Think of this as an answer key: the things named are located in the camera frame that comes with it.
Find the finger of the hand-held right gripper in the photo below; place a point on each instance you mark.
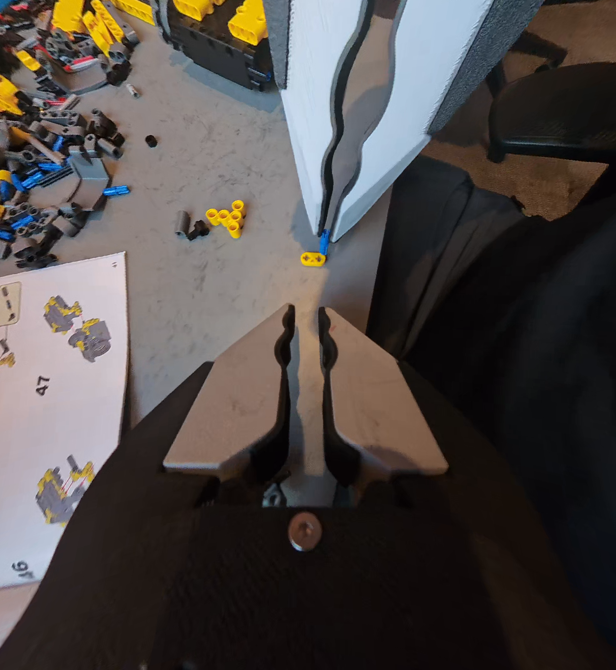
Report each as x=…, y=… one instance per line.
x=433, y=63
x=308, y=78

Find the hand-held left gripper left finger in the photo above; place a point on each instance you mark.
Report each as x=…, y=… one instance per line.
x=229, y=408

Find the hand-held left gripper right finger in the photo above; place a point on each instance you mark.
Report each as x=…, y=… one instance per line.
x=381, y=408

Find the yellow angled toy liftarm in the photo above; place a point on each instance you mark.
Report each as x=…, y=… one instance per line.
x=227, y=217

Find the blue toy pin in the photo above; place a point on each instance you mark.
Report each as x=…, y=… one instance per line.
x=116, y=190
x=323, y=242

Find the small yellow toy liftarm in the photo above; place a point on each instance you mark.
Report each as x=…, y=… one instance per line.
x=313, y=258

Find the small black toy connector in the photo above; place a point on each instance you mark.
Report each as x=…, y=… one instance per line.
x=199, y=230

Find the small grey toy connector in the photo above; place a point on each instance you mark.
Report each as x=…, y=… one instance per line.
x=182, y=222

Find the pile of toy parts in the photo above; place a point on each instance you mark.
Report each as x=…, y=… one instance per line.
x=36, y=131

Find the yellow black toy vehicle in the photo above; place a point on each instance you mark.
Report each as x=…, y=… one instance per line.
x=219, y=42

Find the open instruction booklet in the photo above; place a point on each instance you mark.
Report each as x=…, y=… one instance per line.
x=41, y=418

